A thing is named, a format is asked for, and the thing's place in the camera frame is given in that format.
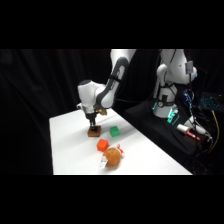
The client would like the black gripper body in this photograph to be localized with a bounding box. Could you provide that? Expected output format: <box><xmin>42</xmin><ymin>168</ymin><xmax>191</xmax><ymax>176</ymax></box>
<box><xmin>85</xmin><ymin>111</ymin><xmax>99</xmax><ymax>124</ymax></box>

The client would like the brown block with blue square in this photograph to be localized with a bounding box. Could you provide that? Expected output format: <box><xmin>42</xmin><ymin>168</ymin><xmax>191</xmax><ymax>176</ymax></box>
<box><xmin>87</xmin><ymin>125</ymin><xmax>102</xmax><ymax>138</ymax></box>

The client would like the green cube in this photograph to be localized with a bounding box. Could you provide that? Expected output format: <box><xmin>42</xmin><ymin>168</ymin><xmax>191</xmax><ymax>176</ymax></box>
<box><xmin>109</xmin><ymin>125</ymin><xmax>121</xmax><ymax>138</ymax></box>

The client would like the orange-red cube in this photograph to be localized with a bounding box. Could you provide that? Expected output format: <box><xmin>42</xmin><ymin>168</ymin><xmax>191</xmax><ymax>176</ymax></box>
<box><xmin>96</xmin><ymin>138</ymin><xmax>110</xmax><ymax>153</ymax></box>

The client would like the orange round plush toy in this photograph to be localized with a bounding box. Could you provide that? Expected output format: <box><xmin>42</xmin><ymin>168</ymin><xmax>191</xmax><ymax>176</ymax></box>
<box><xmin>100</xmin><ymin>143</ymin><xmax>126</xmax><ymax>170</ymax></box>

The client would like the black curtain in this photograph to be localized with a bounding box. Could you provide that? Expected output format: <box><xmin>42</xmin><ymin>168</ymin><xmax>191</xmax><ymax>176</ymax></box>
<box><xmin>0</xmin><ymin>49</ymin><xmax>224</xmax><ymax>176</ymax></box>

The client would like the black robot stand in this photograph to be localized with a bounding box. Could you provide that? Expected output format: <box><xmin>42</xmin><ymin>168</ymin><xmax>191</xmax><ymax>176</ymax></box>
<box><xmin>123</xmin><ymin>98</ymin><xmax>214</xmax><ymax>164</ymax></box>

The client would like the green lit control box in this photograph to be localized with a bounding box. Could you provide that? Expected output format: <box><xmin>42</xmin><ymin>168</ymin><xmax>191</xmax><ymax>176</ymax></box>
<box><xmin>167</xmin><ymin>107</ymin><xmax>180</xmax><ymax>125</ymax></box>

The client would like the blue lit keyboard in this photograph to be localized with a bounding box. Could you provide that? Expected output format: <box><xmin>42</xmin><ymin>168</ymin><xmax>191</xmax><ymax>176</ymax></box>
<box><xmin>199</xmin><ymin>93</ymin><xmax>224</xmax><ymax>112</ymax></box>

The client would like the brown wrist mount board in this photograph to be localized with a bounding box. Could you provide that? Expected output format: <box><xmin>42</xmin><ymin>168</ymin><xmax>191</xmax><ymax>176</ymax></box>
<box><xmin>96</xmin><ymin>107</ymin><xmax>109</xmax><ymax>117</ymax></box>

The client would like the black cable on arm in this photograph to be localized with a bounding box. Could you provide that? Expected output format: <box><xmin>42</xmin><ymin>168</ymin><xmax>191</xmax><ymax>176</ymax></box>
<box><xmin>115</xmin><ymin>49</ymin><xmax>178</xmax><ymax>105</ymax></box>

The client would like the blue cable bundle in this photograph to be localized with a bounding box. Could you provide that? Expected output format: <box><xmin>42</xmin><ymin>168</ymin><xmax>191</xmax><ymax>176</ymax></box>
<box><xmin>182</xmin><ymin>89</ymin><xmax>196</xmax><ymax>109</ymax></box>

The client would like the yellow cable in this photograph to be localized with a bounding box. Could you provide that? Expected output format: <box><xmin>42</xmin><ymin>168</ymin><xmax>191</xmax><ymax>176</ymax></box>
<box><xmin>207</xmin><ymin>109</ymin><xmax>222</xmax><ymax>155</ymax></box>

